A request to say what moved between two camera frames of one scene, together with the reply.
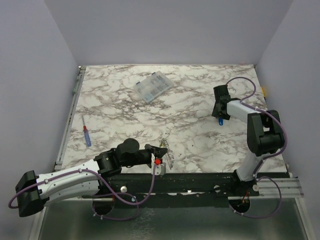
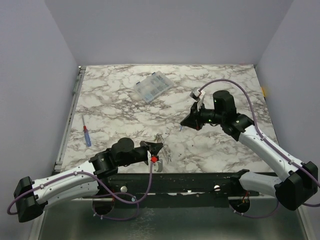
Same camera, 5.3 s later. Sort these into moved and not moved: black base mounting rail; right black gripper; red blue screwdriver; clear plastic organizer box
Moved: right black gripper
Not moved: black base mounting rail; clear plastic organizer box; red blue screwdriver
